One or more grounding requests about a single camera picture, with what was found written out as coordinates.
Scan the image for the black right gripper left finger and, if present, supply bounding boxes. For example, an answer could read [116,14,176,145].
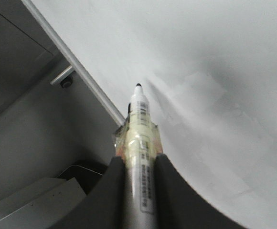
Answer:
[50,156,126,229]

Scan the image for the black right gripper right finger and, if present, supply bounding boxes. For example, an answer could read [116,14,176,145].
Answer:
[154,154,244,229]

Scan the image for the white whiteboard marker black tip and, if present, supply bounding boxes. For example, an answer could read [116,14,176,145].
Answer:
[115,83,158,229]

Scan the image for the white whiteboard with aluminium frame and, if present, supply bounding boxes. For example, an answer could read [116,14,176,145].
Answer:
[24,0,277,229]

